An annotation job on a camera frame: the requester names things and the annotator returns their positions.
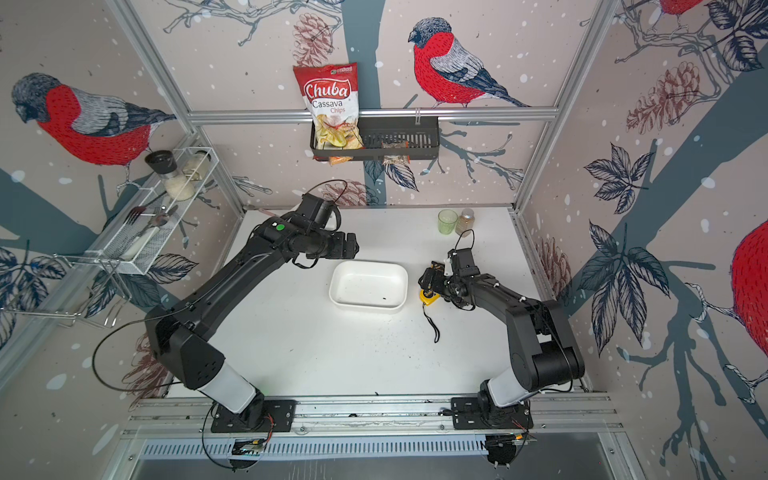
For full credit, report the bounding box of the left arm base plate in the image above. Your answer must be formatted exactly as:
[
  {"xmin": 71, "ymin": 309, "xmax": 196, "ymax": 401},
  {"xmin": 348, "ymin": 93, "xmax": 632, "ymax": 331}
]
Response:
[{"xmin": 211, "ymin": 399, "xmax": 298, "ymax": 434}]

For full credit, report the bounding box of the spoon in rack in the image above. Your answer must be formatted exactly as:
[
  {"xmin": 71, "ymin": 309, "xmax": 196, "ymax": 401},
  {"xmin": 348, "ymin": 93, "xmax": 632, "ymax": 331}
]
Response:
[{"xmin": 120, "ymin": 205, "xmax": 178, "ymax": 261}]

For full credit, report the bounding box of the green glass cup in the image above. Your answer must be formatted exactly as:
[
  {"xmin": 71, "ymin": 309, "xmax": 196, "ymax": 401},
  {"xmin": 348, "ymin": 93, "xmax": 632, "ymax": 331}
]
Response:
[{"xmin": 437, "ymin": 209, "xmax": 459, "ymax": 235}]

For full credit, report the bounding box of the black wall basket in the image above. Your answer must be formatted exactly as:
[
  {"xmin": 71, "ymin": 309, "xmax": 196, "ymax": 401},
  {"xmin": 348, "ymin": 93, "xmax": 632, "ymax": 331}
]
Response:
[{"xmin": 309, "ymin": 116, "xmax": 440, "ymax": 161}]

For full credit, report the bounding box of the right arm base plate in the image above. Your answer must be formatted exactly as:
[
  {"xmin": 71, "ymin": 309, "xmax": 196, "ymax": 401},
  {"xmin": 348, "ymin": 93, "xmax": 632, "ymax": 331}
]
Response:
[{"xmin": 447, "ymin": 396, "xmax": 534, "ymax": 430}]

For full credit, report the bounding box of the wire wall rack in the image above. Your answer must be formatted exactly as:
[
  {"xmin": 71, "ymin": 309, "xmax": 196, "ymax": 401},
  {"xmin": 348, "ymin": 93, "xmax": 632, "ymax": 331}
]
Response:
[{"xmin": 1, "ymin": 147, "xmax": 219, "ymax": 327}]

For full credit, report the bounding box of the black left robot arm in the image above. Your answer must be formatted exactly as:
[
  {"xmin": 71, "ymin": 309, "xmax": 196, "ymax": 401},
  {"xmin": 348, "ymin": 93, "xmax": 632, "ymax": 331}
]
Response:
[{"xmin": 145, "ymin": 193, "xmax": 359, "ymax": 423}]

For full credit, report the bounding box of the red cassava chips bag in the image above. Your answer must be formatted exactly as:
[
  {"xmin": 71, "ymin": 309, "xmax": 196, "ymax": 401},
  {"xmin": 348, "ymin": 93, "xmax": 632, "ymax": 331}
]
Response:
[{"xmin": 293, "ymin": 63, "xmax": 364, "ymax": 156}]

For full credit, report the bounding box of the fork in rack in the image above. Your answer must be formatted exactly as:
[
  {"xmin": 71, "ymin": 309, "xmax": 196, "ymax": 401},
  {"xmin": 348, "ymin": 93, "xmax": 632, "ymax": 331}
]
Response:
[{"xmin": 123, "ymin": 193, "xmax": 166, "ymax": 226}]

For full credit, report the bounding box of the spice jar silver lid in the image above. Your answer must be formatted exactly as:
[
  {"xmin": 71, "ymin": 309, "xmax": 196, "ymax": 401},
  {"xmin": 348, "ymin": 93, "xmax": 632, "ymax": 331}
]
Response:
[{"xmin": 454, "ymin": 208, "xmax": 475, "ymax": 237}]

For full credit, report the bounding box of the white storage box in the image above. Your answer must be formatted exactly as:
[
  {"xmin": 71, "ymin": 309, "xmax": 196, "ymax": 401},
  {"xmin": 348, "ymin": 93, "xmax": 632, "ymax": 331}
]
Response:
[{"xmin": 329, "ymin": 260, "xmax": 409, "ymax": 313}]

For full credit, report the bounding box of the black lid shaker jar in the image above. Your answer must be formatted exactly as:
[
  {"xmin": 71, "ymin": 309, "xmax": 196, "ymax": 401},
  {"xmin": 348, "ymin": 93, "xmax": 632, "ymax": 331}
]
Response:
[{"xmin": 145, "ymin": 150, "xmax": 195, "ymax": 202}]

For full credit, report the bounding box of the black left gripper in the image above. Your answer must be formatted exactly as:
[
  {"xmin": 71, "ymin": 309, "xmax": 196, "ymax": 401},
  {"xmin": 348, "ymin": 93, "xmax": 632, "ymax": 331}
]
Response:
[{"xmin": 308, "ymin": 230, "xmax": 362, "ymax": 258}]

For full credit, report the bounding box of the yellow 3m tape measure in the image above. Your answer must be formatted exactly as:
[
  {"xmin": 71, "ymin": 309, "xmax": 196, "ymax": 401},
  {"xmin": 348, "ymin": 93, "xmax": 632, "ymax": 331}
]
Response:
[{"xmin": 419, "ymin": 290, "xmax": 441, "ymax": 344}]

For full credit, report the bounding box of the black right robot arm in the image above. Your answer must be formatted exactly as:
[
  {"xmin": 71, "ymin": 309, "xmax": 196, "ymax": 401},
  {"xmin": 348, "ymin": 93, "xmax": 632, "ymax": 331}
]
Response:
[{"xmin": 418, "ymin": 262, "xmax": 586, "ymax": 414}]

